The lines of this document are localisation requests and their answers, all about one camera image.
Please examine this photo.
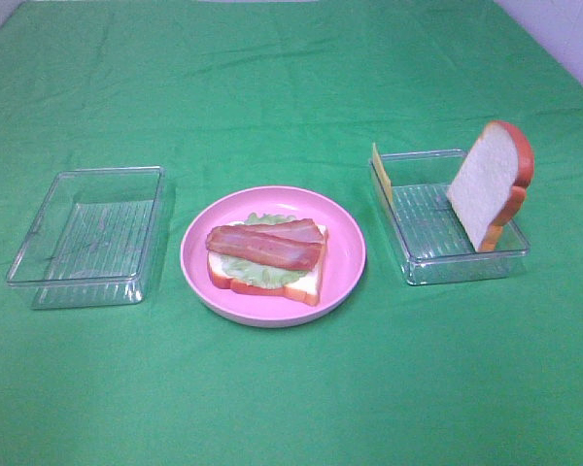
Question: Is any bacon strip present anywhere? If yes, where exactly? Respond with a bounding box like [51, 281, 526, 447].
[206, 225, 323, 271]
[240, 218, 326, 243]

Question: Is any yellow cheese slice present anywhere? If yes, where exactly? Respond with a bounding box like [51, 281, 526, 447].
[372, 143, 394, 207]

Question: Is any clear plastic tray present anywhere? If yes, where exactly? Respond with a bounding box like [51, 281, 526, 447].
[369, 149, 530, 285]
[6, 166, 165, 310]

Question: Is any green lettuce leaf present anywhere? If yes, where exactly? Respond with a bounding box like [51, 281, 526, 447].
[210, 213, 308, 289]

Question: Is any right clear plastic tray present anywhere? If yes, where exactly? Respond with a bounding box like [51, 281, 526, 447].
[369, 149, 530, 285]

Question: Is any pink round plate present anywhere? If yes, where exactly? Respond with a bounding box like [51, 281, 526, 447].
[180, 185, 366, 328]

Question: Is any left clear plastic tray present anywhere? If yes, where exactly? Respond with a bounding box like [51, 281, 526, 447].
[6, 166, 165, 310]

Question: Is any bread slice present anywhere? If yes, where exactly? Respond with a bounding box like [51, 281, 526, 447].
[207, 224, 328, 306]
[447, 120, 534, 252]

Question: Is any green tablecloth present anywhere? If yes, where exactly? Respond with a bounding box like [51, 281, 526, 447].
[0, 1, 583, 465]

